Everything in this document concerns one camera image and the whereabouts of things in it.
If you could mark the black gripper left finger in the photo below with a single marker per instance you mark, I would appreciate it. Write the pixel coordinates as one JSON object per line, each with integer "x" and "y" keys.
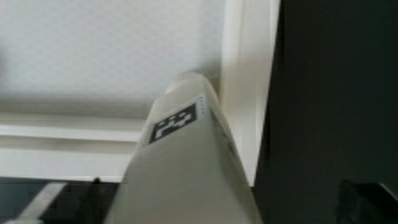
{"x": 70, "y": 203}

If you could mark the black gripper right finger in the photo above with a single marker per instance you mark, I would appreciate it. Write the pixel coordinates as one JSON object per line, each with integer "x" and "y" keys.
{"x": 367, "y": 203}

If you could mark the white desk leg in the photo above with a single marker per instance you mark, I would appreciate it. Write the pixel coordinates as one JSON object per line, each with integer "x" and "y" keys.
{"x": 186, "y": 186}

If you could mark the white desk top tray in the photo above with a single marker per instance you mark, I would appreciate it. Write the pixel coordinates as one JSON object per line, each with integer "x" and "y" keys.
{"x": 95, "y": 51}

